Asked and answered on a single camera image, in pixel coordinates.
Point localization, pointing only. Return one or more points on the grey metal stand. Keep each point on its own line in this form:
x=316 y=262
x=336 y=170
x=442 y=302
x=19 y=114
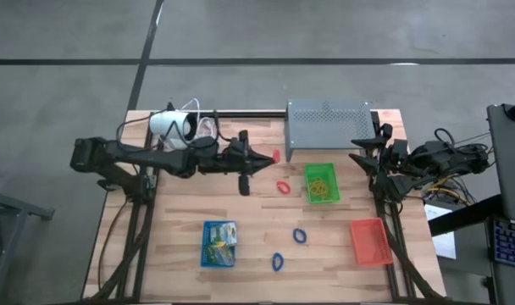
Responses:
x=12 y=203

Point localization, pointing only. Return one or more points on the blue plastic basket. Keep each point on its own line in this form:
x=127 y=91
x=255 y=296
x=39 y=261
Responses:
x=203 y=237

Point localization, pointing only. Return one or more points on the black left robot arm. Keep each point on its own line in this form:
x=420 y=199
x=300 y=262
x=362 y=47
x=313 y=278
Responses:
x=156 y=159

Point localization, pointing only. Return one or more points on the orange plastic basket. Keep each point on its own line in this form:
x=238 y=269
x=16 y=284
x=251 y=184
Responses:
x=369 y=241

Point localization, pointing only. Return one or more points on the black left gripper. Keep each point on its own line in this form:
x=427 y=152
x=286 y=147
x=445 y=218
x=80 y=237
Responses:
x=240 y=163

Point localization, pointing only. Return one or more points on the orange coil wristband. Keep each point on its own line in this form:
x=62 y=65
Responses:
x=278 y=185
x=277 y=154

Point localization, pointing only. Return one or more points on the green plastic basket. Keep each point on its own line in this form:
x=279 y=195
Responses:
x=333 y=169

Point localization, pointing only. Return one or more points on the grey perforated metal shelf riser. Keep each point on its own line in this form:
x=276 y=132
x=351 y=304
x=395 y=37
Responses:
x=329 y=123

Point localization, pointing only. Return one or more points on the black keyboard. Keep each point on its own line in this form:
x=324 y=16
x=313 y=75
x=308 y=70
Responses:
x=511 y=243

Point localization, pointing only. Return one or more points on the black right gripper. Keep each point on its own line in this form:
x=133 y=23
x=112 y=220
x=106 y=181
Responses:
x=395 y=154

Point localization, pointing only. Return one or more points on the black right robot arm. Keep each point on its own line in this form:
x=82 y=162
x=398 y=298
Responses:
x=444 y=159

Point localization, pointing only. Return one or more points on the black aluminium rig frame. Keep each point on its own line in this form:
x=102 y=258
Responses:
x=257 y=114

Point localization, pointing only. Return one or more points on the blue coil wristband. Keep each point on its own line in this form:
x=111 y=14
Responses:
x=295 y=236
x=273 y=262

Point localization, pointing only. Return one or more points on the white cylindrical camera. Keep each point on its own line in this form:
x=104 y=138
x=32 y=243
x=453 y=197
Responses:
x=164 y=123

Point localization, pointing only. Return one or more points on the white paper sheet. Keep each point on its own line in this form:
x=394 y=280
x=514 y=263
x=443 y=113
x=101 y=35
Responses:
x=444 y=247

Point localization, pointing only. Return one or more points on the grey desk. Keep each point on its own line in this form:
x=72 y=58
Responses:
x=511 y=169

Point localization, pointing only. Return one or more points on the yellow rubber band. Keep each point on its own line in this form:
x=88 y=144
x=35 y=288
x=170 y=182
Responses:
x=319 y=195
x=312 y=184
x=314 y=188
x=321 y=182
x=325 y=190

